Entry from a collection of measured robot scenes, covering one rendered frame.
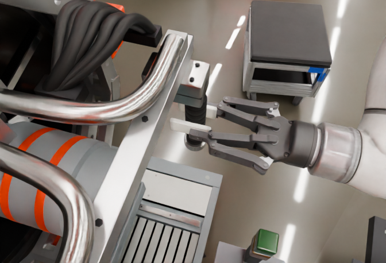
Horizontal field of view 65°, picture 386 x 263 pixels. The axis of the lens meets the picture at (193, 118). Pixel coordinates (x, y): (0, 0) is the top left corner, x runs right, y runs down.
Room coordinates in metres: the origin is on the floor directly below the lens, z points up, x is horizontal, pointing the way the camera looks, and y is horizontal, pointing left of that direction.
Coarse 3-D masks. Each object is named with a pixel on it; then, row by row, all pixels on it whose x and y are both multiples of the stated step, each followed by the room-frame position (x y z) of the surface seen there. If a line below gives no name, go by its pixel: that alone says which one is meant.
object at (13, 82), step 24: (0, 24) 0.45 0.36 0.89; (24, 24) 0.43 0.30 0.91; (48, 24) 0.43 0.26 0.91; (0, 48) 0.47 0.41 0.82; (24, 48) 0.39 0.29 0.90; (48, 48) 0.44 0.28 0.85; (0, 72) 0.46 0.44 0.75; (24, 72) 0.45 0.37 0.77; (48, 72) 0.43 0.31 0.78; (24, 120) 0.30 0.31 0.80; (0, 216) 0.17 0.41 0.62; (0, 240) 0.12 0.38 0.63; (24, 240) 0.12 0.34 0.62
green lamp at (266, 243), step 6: (258, 234) 0.13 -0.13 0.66; (264, 234) 0.13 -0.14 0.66; (270, 234) 0.13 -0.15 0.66; (276, 234) 0.13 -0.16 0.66; (258, 240) 0.12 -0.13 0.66; (264, 240) 0.12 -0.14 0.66; (270, 240) 0.12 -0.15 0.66; (276, 240) 0.12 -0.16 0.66; (258, 246) 0.11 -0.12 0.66; (264, 246) 0.11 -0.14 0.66; (270, 246) 0.11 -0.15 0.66; (276, 246) 0.11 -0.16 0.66; (258, 252) 0.10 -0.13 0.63; (264, 252) 0.10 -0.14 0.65; (270, 252) 0.10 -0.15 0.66; (276, 252) 0.10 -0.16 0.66
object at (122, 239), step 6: (144, 186) 0.42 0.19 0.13; (138, 192) 0.38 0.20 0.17; (144, 192) 0.41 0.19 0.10; (138, 198) 0.37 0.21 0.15; (132, 204) 0.34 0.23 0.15; (138, 204) 0.35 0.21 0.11; (132, 210) 0.31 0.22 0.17; (132, 216) 0.30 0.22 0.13; (126, 222) 0.27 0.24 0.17; (132, 222) 0.29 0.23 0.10; (126, 228) 0.26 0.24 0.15; (120, 234) 0.23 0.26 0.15; (126, 234) 0.24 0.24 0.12; (120, 240) 0.21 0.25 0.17; (120, 246) 0.20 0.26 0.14; (114, 252) 0.17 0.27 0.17; (120, 252) 0.18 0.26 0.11; (114, 258) 0.16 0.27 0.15
